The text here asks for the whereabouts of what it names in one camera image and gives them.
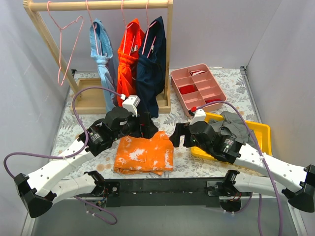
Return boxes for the orange white cloth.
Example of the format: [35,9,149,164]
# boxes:
[114,131,174,176]

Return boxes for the grey shorts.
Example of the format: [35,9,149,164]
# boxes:
[208,111,256,148]

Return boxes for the pink wire hanger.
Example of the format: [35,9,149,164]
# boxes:
[47,0,85,87]

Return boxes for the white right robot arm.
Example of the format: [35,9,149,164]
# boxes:
[170,121,315,213]

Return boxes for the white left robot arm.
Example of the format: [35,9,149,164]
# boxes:
[14,107,158,218]

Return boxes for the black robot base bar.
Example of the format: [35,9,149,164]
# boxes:
[76,178,252,208]

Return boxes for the navy blue shorts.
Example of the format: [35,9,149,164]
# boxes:
[135,16,166,118]

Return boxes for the light blue shorts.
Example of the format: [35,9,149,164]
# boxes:
[89,18,119,113]

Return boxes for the pink hanger with navy shorts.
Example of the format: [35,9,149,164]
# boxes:
[141,0,157,58]

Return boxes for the pink hanger with orange shorts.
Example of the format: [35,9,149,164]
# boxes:
[120,1,143,58]

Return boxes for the orange shorts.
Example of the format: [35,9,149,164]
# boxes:
[117,18,145,97]

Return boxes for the red cloth in organizer front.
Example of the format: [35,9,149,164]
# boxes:
[205,99,221,104]

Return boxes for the red cloth in organizer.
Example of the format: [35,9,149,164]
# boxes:
[205,99,221,104]
[179,85,196,95]

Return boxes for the red cloth in organizer middle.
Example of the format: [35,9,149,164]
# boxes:
[179,85,196,95]

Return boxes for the wooden clothes rack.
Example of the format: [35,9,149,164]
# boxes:
[23,0,174,115]

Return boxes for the pink divided organizer tray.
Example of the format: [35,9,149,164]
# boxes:
[170,64,227,116]

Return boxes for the red white item in organizer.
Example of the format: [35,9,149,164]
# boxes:
[189,70,207,76]

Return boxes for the yellow plastic tray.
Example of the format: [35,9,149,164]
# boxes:
[191,113,272,161]

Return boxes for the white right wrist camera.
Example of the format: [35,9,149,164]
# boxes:
[189,107,206,125]

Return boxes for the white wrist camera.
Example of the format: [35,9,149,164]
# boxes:
[122,95,140,116]
[189,107,206,125]

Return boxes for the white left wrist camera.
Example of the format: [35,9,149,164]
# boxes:
[122,95,140,116]

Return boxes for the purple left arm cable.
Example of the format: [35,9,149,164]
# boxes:
[3,87,124,225]

